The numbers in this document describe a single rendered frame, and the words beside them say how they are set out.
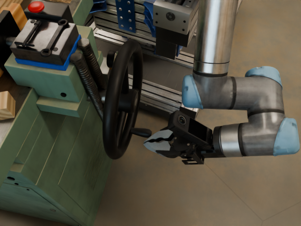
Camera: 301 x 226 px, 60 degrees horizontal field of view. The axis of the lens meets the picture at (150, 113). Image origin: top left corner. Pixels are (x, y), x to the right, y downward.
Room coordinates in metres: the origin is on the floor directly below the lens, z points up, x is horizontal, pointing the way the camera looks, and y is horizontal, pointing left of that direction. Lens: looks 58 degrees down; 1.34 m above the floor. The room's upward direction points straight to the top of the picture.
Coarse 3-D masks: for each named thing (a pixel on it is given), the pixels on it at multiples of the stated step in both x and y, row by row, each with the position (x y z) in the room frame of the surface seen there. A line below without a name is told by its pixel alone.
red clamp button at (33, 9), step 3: (30, 3) 0.44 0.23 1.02; (33, 3) 0.44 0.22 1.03; (36, 3) 0.44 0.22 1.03; (39, 3) 0.44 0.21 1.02; (42, 3) 0.44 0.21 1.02; (30, 6) 0.43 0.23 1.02; (33, 6) 0.43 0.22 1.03; (36, 6) 0.43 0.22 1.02; (39, 6) 0.43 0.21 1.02; (42, 6) 0.43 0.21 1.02; (30, 9) 0.43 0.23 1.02; (33, 9) 0.42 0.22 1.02; (36, 9) 0.42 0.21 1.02; (39, 9) 0.43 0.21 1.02; (42, 9) 0.43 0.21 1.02; (33, 12) 0.42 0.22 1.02; (36, 12) 0.42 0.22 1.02
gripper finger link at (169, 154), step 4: (172, 148) 0.26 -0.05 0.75; (160, 152) 0.26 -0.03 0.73; (164, 152) 0.26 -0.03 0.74; (168, 152) 0.26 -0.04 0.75; (172, 152) 0.25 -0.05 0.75; (176, 152) 0.25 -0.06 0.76; (180, 152) 0.25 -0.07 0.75; (168, 156) 0.25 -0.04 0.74; (172, 156) 0.25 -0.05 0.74; (176, 156) 0.25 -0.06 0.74
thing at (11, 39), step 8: (0, 16) 0.44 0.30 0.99; (8, 16) 0.45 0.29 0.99; (0, 24) 0.42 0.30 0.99; (8, 24) 0.44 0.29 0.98; (16, 24) 0.46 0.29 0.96; (0, 32) 0.41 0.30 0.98; (8, 32) 0.43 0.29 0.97; (16, 32) 0.45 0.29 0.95; (0, 40) 0.40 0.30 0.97; (8, 40) 0.41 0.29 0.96; (0, 48) 0.39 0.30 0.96; (8, 48) 0.41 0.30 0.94; (0, 56) 0.38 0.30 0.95; (8, 56) 0.39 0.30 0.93; (0, 64) 0.37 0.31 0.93
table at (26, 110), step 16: (48, 0) 0.63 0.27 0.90; (80, 0) 0.63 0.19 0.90; (80, 16) 0.60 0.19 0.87; (0, 80) 0.35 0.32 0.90; (16, 96) 0.31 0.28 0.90; (32, 96) 0.32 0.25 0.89; (16, 112) 0.27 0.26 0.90; (32, 112) 0.30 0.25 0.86; (64, 112) 0.30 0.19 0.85; (80, 112) 0.31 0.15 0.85; (0, 128) 0.24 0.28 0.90; (16, 128) 0.25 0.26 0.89; (0, 144) 0.20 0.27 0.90; (16, 144) 0.22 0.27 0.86; (0, 160) 0.18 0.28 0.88; (0, 176) 0.16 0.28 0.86
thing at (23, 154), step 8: (40, 112) 0.31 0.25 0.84; (48, 112) 0.33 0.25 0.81; (40, 120) 0.30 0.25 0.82; (32, 128) 0.27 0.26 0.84; (40, 128) 0.29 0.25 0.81; (32, 136) 0.26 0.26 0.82; (24, 144) 0.23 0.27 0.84; (32, 144) 0.25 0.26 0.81; (24, 152) 0.22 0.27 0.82; (16, 160) 0.21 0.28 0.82; (24, 160) 0.21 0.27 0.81
